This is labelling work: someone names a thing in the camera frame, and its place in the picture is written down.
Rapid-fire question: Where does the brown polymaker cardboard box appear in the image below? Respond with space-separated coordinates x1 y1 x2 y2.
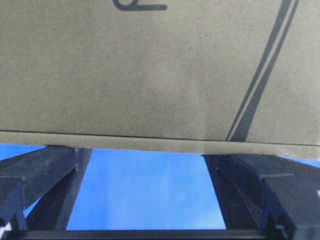
0 0 320 160

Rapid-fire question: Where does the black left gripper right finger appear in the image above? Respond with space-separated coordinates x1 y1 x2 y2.
204 154 320 237

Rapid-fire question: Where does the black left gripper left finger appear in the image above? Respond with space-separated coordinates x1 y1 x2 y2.
0 146 93 231

